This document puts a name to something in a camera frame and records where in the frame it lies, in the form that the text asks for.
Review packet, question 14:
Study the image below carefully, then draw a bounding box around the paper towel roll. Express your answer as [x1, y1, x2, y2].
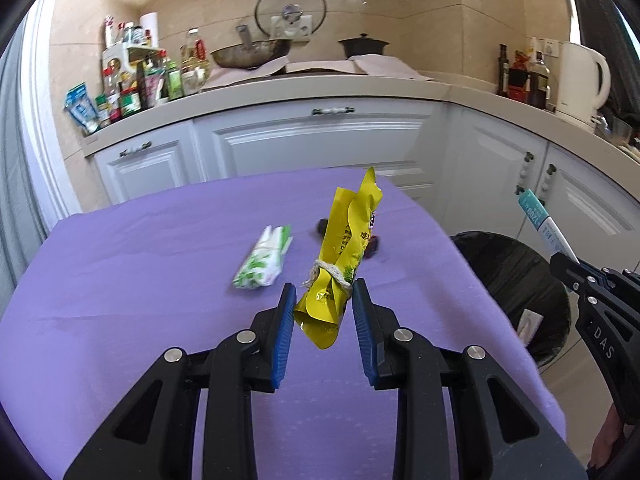
[140, 11, 160, 50]

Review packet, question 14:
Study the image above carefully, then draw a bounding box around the white spice rack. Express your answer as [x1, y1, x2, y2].
[101, 46, 162, 76]

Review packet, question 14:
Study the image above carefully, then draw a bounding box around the dark sauce bottle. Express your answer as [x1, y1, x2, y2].
[527, 52, 552, 110]

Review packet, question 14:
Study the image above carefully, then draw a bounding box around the trash bin with black bag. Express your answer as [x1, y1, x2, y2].
[450, 230, 572, 367]

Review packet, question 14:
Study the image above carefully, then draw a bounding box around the white electric kettle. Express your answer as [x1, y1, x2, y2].
[556, 41, 612, 128]

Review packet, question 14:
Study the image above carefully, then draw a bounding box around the black pot with lid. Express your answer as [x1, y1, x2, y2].
[338, 33, 390, 59]

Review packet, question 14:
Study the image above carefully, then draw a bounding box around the clear oil bottle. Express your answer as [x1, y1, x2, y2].
[180, 29, 211, 95]

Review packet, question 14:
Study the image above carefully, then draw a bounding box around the glass bowl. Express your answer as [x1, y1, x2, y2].
[595, 115, 635, 144]

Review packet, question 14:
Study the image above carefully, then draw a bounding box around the white kitchen cabinet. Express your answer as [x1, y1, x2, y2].
[82, 95, 640, 376]

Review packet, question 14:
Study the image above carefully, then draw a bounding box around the person's right hand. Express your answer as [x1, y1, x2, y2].
[591, 404, 632, 467]

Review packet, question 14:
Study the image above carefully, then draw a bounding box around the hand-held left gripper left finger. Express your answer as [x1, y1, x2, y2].
[64, 282, 297, 480]

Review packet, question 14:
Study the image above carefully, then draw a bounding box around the red package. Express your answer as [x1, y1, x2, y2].
[510, 50, 531, 103]

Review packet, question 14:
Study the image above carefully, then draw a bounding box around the pale cloth over stove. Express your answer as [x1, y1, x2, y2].
[200, 55, 433, 92]

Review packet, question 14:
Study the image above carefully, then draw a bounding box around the blue white packet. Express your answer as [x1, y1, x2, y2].
[64, 82, 101, 136]

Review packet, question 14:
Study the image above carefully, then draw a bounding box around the white wall socket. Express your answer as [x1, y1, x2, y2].
[530, 37, 561, 59]
[270, 15, 313, 43]

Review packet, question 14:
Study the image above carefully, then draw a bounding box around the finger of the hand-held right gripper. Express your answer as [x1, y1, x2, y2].
[550, 252, 640, 307]

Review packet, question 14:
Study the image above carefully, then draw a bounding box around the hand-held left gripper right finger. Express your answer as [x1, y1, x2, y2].
[352, 279, 588, 480]

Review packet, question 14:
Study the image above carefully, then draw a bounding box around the purple table cover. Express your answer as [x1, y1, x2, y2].
[0, 167, 568, 480]

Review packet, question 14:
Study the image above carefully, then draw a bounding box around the slim dark bottle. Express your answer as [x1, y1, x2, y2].
[496, 44, 510, 97]

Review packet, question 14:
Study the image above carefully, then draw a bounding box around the vertical cabinet door handle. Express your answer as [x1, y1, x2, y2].
[516, 152, 533, 196]
[539, 163, 556, 206]

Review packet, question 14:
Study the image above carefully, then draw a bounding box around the group of condiment bottles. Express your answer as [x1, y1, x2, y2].
[95, 17, 183, 128]

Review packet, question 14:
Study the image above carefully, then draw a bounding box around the white green striped wrapper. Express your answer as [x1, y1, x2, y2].
[232, 224, 293, 291]

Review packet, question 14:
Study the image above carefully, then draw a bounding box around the white teal tube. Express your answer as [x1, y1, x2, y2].
[517, 189, 581, 263]

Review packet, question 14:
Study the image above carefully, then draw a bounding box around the metal wok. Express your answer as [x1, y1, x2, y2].
[209, 25, 293, 70]

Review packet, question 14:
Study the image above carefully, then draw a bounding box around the small dark bottle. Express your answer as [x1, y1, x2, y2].
[315, 217, 382, 259]

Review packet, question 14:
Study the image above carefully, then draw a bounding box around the white tube with green print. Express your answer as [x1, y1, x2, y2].
[517, 310, 544, 346]

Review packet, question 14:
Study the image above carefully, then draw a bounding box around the yellow snack wrapper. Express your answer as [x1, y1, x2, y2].
[293, 166, 385, 350]

